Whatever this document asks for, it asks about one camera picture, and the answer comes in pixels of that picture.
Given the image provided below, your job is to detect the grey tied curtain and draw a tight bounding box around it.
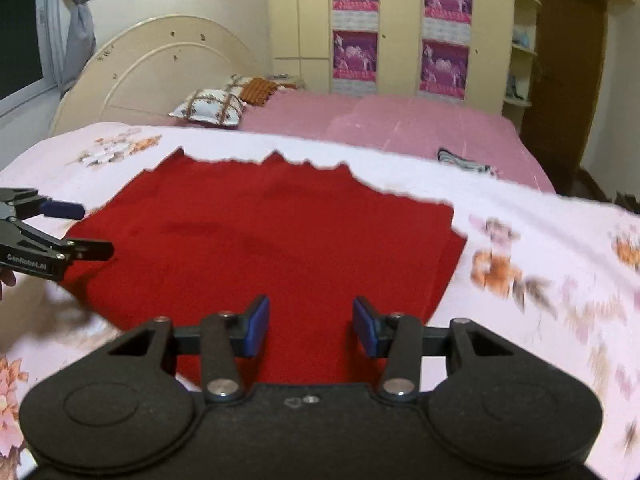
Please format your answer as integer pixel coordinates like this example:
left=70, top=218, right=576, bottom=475
left=35, top=0, right=97, bottom=96

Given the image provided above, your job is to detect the cream corner shelf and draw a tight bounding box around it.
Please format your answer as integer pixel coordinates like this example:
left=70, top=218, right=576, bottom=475
left=502, top=0, right=543, bottom=108

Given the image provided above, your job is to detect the floral pillow with brown stripes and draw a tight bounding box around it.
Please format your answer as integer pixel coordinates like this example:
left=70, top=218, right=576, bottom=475
left=169, top=89, right=247, bottom=127

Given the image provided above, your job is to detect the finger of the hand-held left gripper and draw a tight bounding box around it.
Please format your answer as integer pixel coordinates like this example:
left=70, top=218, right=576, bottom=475
left=0, top=187, right=86, bottom=222
left=6, top=219, right=115, bottom=263

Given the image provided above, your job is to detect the cream wardrobe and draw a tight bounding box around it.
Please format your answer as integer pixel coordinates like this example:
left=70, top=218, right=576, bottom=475
left=267, top=0, right=518, bottom=111

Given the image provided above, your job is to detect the red long-sleeved dress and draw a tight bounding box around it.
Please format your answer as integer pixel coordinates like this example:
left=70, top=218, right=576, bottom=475
left=59, top=147, right=468, bottom=386

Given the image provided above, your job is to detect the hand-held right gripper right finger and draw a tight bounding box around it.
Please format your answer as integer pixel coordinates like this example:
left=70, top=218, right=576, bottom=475
left=352, top=296, right=516, bottom=405

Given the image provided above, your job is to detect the plain pink bed sheet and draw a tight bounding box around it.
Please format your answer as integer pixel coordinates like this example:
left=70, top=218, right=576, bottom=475
left=165, top=89, right=556, bottom=193

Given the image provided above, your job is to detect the pale pink floral bed sheet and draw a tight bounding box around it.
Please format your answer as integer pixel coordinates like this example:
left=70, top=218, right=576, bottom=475
left=0, top=121, right=640, bottom=480

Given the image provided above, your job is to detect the orange patterned cushion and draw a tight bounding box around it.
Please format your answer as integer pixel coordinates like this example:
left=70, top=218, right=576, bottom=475
left=239, top=77, right=281, bottom=107

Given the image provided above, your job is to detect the small floral pillow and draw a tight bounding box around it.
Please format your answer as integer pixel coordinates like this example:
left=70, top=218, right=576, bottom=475
left=220, top=74, right=256, bottom=98

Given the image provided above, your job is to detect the cream round headboard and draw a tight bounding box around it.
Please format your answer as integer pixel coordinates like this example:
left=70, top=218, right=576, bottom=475
left=50, top=15, right=266, bottom=136

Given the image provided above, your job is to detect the window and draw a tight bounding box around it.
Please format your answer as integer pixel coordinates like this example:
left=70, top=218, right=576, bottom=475
left=0, top=0, right=56, bottom=106

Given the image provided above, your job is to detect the brown wooden door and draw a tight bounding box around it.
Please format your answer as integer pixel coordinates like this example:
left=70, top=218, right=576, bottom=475
left=520, top=0, right=608, bottom=196

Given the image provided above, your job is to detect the striped folded cloth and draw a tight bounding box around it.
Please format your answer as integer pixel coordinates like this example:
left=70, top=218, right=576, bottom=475
left=437, top=147, right=498, bottom=177

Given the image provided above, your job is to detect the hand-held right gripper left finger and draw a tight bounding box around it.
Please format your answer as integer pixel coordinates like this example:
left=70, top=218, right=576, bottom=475
left=107, top=294, right=271, bottom=405

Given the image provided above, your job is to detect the person's left hand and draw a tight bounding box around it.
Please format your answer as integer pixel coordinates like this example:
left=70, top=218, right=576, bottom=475
left=0, top=268, right=18, bottom=306

